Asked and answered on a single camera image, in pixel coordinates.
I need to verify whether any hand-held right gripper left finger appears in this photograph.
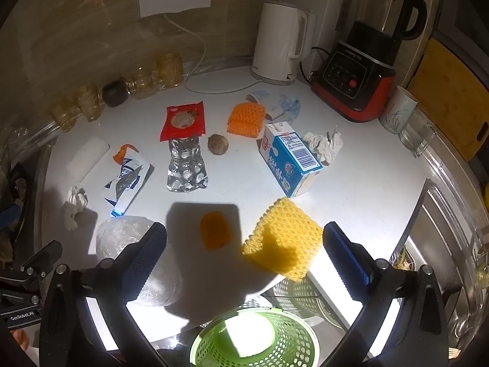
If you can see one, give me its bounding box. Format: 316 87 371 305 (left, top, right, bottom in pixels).
38 221 167 367

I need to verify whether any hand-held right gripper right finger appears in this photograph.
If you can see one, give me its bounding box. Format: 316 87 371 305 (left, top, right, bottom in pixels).
323 221 450 367

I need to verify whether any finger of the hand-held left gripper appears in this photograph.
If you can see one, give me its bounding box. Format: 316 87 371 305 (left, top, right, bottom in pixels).
21 240 64 276

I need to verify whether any clear plastic bag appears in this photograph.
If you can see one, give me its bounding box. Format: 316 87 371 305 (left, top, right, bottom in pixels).
95 215 182 307

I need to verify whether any small white tissue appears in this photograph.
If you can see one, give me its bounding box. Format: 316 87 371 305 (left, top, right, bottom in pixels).
63 186 88 231

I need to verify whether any yellow foam fruit net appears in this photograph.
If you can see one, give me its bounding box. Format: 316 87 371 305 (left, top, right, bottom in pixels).
241 198 325 281

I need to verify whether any orange fruit peel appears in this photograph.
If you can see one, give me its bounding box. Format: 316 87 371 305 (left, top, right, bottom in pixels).
200 211 232 250

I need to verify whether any white blue orange-capped pouch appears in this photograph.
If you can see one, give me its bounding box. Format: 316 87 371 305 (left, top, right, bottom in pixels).
102 144 154 217

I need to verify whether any silver foil pouch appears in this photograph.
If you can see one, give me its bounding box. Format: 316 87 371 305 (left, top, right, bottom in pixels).
166 135 209 192

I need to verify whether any green perforated plastic basket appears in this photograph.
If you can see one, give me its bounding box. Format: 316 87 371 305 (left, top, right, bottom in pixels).
190 309 317 367

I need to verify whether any steel sink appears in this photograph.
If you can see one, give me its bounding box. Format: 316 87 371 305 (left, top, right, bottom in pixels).
390 179 483 348

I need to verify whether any blue white milk carton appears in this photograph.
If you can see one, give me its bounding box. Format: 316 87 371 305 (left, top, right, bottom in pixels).
259 121 323 197

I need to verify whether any large crumpled white tissue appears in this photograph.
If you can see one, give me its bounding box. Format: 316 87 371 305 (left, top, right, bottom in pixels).
303 125 344 166

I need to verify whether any amber glass cup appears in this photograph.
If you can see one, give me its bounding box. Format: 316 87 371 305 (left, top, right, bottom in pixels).
125 67 159 99
50 99 79 134
156 54 185 88
73 84 104 122

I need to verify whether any brown kiwi fruit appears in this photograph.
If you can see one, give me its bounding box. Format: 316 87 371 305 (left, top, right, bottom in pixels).
208 134 229 155

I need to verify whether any clear glass cup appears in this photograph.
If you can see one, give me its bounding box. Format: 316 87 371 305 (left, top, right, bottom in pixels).
398 108 437 157

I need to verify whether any red snack packet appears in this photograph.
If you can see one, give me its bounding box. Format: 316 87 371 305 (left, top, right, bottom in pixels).
160 101 207 142

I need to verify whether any white printed cup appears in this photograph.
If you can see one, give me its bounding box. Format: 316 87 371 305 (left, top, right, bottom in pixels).
379 86 419 134

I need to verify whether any blue white plastic wrapper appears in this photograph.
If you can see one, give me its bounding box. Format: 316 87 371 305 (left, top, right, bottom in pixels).
245 90 301 121

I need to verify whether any dark brown bowl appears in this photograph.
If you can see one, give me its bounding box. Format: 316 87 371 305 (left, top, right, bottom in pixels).
101 80 127 108

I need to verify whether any orange foam fruit net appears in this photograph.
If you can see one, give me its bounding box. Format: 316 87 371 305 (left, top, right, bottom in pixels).
227 102 267 135

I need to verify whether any wooden cutting board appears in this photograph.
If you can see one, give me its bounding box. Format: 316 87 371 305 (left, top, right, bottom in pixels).
407 38 489 161

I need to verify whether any white electric kettle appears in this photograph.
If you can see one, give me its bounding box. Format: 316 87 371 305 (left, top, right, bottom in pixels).
251 1 308 86

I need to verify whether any black power cable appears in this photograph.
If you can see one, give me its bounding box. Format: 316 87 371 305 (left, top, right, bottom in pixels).
300 47 334 85

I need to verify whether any white power cable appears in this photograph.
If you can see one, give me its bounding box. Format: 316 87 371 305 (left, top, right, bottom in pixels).
162 13 264 94

